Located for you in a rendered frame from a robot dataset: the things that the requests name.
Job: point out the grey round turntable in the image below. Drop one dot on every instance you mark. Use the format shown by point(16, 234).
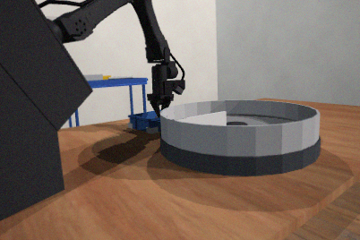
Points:
point(240, 137)

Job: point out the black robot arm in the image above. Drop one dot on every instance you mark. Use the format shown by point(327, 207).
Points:
point(71, 27)

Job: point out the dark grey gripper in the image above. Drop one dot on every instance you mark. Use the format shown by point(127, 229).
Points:
point(158, 97)

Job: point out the blue open box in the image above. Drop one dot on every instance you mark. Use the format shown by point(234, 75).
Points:
point(143, 120)

